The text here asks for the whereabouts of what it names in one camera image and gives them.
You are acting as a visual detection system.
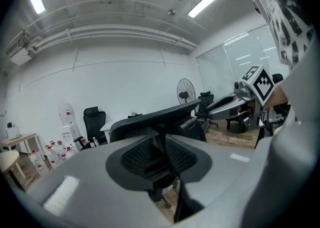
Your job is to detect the black standing fan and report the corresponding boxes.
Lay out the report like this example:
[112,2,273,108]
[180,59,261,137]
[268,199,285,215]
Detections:
[176,78,197,105]

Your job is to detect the group of clear water jugs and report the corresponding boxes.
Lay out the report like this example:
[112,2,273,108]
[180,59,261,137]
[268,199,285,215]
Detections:
[28,139,76,174]

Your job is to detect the frosted glass partition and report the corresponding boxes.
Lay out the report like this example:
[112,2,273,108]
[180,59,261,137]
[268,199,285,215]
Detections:
[195,23,285,104]

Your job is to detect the white box device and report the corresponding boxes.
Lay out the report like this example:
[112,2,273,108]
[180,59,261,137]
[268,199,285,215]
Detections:
[5,122,21,140]

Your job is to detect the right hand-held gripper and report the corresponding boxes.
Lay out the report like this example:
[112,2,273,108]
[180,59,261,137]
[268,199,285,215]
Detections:
[207,65,275,120]

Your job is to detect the black office chair with headrest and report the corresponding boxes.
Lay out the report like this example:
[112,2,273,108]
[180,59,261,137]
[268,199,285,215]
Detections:
[194,91,219,128]

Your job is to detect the light wooden table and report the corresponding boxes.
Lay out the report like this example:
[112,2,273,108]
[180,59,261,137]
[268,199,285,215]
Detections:
[0,133,39,159]

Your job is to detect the round wooden table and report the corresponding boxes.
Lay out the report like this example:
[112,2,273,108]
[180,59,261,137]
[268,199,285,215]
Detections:
[0,150,27,189]

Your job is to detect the white table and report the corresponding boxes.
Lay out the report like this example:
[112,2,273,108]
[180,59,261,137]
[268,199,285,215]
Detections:
[99,115,143,144]

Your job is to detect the black high-back office chair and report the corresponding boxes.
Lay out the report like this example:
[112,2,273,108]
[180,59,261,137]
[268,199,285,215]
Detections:
[73,106,109,151]

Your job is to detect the white air conditioner unit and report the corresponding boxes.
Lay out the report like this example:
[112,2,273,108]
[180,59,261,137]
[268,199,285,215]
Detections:
[4,30,35,67]

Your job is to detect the white ceiling pipes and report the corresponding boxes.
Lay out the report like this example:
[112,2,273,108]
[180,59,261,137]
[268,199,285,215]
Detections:
[23,25,200,51]

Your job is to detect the white water dispenser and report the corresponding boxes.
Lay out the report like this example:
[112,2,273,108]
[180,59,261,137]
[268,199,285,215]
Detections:
[61,124,81,149]

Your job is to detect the large dispenser water bottle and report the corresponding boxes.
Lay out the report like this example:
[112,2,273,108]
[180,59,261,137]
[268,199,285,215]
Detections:
[57,99,76,126]

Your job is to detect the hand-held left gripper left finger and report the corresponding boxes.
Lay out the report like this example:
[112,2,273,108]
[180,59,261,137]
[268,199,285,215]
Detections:
[26,136,180,228]

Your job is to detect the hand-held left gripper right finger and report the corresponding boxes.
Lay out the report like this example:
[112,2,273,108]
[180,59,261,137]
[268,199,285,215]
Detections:
[166,134,256,208]

